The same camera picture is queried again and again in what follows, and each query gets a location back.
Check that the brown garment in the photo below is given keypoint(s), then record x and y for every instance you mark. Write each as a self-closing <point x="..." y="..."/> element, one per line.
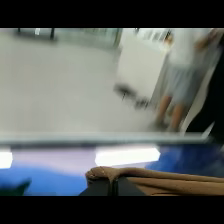
<point x="173" y="181"/>

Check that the silver frame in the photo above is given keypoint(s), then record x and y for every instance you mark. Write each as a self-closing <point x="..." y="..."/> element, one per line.
<point x="100" y="139"/>

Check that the person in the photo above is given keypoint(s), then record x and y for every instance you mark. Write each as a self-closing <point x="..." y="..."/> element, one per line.
<point x="181" y="80"/>

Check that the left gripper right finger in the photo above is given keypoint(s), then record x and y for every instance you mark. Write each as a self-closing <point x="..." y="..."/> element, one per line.
<point x="128" y="188"/>

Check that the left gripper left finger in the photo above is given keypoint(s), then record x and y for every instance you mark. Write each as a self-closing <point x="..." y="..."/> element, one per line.
<point x="101" y="190"/>

